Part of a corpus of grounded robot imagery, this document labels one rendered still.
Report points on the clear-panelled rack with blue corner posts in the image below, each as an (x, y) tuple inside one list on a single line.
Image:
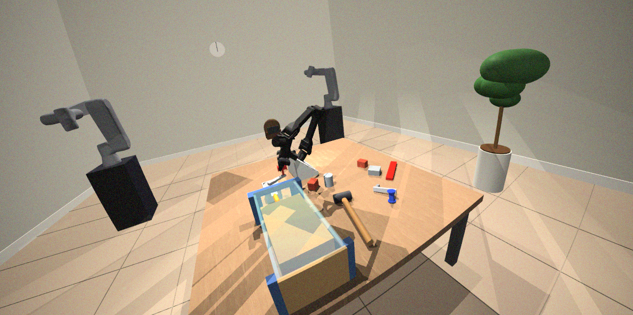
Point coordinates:
[(308, 257)]

